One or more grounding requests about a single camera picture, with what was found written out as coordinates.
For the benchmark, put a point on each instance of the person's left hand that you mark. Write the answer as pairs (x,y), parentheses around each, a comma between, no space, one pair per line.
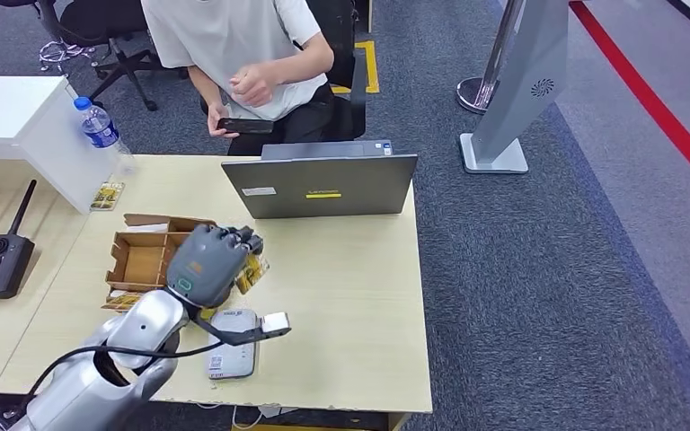
(256,83)

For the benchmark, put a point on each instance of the person's right hand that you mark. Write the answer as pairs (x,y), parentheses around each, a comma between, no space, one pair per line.
(219,113)

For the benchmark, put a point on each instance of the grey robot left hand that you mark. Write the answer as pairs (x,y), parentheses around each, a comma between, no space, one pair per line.
(208,264)

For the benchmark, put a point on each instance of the black smartphone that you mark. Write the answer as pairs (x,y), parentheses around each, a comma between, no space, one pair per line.
(247,125)

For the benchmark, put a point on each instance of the yellow picture ID card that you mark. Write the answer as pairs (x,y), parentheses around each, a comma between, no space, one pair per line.
(254,275)

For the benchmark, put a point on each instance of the person's left forearm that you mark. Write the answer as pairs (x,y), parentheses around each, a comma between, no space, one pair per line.
(309,59)

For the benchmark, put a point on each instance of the person's right forearm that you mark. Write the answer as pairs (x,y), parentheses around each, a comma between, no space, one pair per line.
(205,86)

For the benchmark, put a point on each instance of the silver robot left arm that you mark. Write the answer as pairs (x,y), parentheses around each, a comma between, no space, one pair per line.
(137,333)

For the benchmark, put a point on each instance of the person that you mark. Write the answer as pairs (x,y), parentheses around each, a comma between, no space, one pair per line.
(232,30)

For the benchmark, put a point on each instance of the cardboard card organizer box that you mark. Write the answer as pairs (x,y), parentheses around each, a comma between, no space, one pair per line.
(139,262)

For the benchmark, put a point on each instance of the yellow picture key card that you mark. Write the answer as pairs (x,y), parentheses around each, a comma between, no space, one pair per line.
(122,301)
(107,196)

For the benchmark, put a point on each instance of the clear plastic water bottle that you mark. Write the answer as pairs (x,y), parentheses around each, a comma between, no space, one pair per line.
(100,128)

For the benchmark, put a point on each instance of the grey laptop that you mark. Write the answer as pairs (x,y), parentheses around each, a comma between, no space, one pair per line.
(321,187)

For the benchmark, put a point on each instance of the black swivel chair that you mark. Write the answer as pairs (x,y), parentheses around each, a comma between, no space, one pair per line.
(101,21)

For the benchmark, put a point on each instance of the white box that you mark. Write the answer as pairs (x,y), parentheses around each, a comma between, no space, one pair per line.
(35,134)

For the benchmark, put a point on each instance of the grey kiosk stand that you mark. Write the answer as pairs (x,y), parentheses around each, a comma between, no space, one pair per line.
(526,71)

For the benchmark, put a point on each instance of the black camera bracket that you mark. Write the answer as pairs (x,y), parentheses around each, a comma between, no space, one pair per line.
(232,337)

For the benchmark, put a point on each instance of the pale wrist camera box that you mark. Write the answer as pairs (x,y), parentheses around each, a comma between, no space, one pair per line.
(275,323)

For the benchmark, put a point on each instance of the chrome stanchion post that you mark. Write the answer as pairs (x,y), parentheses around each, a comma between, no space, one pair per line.
(491,71)

